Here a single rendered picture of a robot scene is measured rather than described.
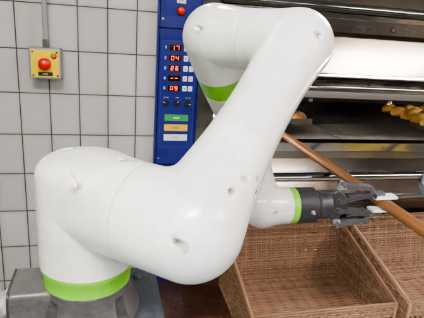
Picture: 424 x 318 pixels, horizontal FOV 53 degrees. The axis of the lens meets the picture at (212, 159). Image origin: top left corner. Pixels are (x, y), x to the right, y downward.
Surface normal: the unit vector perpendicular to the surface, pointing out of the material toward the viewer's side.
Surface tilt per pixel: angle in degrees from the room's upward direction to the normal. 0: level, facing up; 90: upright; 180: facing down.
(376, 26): 90
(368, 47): 70
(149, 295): 0
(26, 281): 0
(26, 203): 90
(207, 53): 122
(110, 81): 90
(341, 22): 90
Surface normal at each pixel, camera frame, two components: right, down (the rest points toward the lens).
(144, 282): 0.07, -0.95
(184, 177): -0.19, -0.79
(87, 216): -0.43, 0.07
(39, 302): 0.24, 0.15
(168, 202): -0.26, -0.55
